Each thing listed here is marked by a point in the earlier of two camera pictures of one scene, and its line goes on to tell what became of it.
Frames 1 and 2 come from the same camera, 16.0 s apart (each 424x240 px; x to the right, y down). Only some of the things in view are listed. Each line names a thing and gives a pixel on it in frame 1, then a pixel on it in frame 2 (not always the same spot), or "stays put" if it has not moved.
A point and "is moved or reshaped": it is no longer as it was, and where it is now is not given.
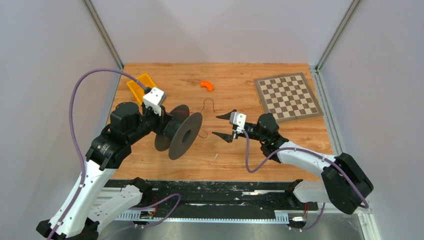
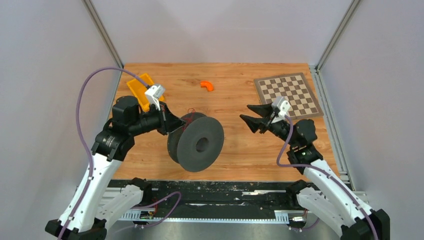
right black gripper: (228, 138) → (254, 124)
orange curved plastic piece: (209, 85) stays put
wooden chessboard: (288, 97) stays put
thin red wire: (191, 112) is moved or reshaped
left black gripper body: (154, 122) stays put
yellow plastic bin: (137, 89) stays put
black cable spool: (180, 132) is moved or reshaped
